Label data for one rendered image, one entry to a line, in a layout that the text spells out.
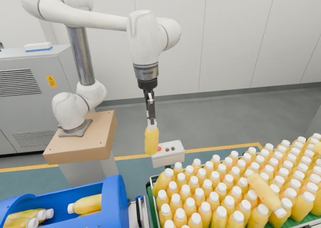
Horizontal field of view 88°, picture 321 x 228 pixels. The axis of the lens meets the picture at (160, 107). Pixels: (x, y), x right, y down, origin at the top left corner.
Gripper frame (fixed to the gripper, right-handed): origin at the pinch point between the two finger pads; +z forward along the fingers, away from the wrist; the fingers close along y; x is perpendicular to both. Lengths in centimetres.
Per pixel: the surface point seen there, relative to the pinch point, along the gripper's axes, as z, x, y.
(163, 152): 32.0, 6.3, -9.6
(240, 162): 34, 47, 6
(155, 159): 34.5, 0.6, -7.3
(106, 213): 20.6, -22.0, 24.0
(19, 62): 4, -119, -143
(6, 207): 19, -59, 14
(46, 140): 114, -137, -145
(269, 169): 34, 58, 14
